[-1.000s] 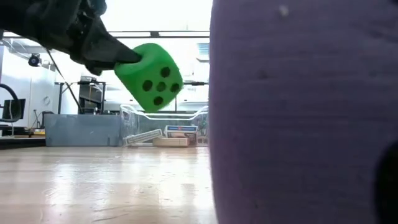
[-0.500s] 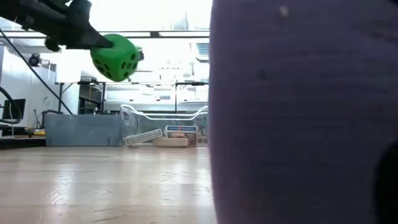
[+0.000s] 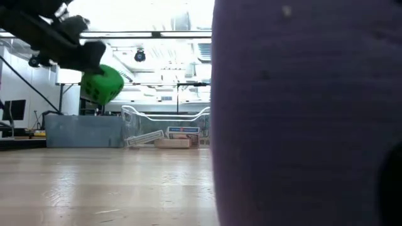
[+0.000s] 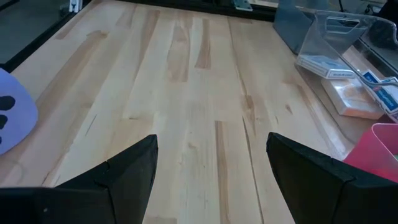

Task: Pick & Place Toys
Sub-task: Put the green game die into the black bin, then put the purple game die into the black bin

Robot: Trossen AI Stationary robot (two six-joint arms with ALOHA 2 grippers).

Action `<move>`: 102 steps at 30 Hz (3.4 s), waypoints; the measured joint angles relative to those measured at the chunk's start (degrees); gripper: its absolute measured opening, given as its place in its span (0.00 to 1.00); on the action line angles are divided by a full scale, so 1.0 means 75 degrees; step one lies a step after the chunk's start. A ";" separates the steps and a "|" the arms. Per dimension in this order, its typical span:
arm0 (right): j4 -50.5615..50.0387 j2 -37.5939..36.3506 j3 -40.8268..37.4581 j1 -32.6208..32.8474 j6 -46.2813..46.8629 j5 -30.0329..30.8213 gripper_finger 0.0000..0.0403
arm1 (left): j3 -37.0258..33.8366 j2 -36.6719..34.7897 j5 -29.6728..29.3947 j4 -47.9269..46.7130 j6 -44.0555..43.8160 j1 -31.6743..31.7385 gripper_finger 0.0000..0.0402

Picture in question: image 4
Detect grey plastic bin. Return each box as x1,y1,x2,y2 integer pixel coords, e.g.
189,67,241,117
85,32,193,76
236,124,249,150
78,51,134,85
272,0,331,56

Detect silver frame bracket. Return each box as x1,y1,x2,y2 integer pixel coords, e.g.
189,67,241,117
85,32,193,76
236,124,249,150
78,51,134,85
231,0,254,12

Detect clear plastic bin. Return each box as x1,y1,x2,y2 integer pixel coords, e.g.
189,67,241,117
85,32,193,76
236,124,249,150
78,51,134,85
294,8,398,144

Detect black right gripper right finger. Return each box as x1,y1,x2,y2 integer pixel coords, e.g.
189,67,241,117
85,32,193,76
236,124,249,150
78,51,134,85
266,131,398,224

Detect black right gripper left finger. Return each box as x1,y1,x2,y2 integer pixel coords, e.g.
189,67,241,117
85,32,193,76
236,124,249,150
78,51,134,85
0,134,159,224

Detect white frame bracket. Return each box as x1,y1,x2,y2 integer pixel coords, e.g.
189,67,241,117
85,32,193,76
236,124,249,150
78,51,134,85
68,0,84,14

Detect purple foam die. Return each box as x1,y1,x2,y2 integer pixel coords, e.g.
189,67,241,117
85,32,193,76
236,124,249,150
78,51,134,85
0,67,39,156

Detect pink plastic bin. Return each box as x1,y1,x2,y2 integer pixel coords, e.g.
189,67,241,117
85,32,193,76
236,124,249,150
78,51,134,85
343,122,398,184

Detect white card box blue labels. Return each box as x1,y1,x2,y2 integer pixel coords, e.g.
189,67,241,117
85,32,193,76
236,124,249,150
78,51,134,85
361,69,398,123

